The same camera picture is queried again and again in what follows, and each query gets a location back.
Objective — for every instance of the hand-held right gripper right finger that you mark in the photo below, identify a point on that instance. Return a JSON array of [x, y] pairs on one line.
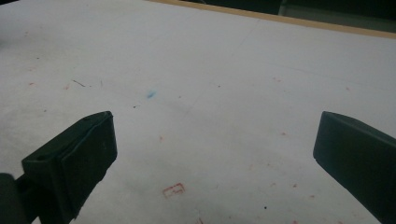
[[358, 158]]

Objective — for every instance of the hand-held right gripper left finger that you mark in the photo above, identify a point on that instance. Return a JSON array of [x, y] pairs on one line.
[[74, 161]]

